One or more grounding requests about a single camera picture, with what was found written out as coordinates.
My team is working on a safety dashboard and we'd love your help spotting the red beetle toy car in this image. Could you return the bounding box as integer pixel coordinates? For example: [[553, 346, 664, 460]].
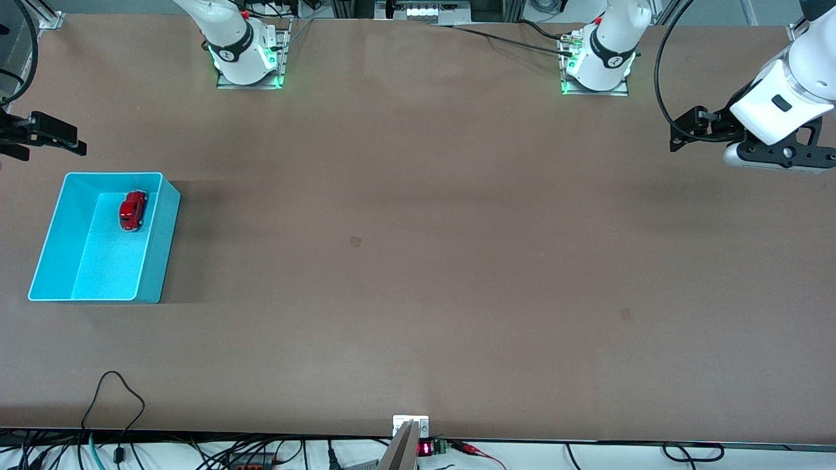
[[118, 191, 150, 233]]

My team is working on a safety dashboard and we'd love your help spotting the blue plastic box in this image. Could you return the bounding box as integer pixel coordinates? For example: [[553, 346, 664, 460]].
[[27, 172, 182, 304]]

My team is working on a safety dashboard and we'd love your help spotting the lit equipment rack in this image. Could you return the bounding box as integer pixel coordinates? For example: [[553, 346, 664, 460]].
[[374, 0, 472, 24]]

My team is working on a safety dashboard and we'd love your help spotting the black orange power strip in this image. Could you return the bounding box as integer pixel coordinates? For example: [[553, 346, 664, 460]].
[[227, 453, 276, 470]]

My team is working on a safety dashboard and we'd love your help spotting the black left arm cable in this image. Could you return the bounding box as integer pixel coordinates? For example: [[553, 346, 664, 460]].
[[654, 0, 745, 143]]

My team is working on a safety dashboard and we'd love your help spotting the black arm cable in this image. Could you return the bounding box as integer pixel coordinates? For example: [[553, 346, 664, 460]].
[[0, 0, 39, 109], [654, 0, 745, 143]]

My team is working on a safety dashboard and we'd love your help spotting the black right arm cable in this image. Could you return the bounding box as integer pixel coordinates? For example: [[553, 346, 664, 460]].
[[0, 0, 39, 109]]

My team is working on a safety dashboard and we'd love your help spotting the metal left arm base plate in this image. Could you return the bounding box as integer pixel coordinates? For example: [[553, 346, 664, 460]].
[[560, 29, 630, 97]]

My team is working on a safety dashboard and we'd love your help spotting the long black base cable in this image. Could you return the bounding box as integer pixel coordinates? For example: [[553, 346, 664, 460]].
[[428, 20, 577, 58]]

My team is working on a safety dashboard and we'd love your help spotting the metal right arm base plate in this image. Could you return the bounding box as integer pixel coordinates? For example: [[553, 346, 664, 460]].
[[216, 18, 291, 91]]

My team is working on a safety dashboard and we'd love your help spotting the thin black looped cable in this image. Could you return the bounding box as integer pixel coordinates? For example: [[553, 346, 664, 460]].
[[80, 370, 146, 465]]

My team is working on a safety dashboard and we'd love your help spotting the black coiled cable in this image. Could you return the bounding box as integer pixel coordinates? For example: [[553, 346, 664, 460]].
[[662, 441, 726, 463]]

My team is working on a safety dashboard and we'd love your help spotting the red clip wire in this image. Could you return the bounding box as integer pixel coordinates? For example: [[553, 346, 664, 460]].
[[449, 440, 509, 470]]

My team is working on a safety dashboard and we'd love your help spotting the grey metal camera mount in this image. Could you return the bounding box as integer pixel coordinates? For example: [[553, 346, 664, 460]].
[[377, 415, 430, 470]]

